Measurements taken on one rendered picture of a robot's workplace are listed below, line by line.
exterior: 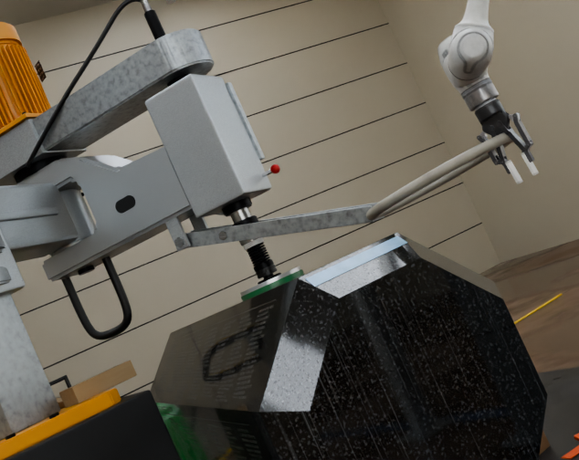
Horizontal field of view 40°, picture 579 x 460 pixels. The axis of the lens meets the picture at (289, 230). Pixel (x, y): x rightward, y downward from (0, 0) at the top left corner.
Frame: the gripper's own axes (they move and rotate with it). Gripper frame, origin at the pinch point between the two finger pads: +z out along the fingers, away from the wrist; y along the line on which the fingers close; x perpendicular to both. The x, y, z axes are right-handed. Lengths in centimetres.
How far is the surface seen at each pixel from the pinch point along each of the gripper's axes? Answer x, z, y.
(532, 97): -558, -61, 183
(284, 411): 80, 23, 45
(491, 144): 9.1, -9.4, 0.3
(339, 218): 14, -13, 52
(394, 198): 24.3, -9.3, 25.4
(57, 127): 37, -88, 120
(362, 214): 12.2, -10.8, 45.3
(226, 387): 67, 14, 73
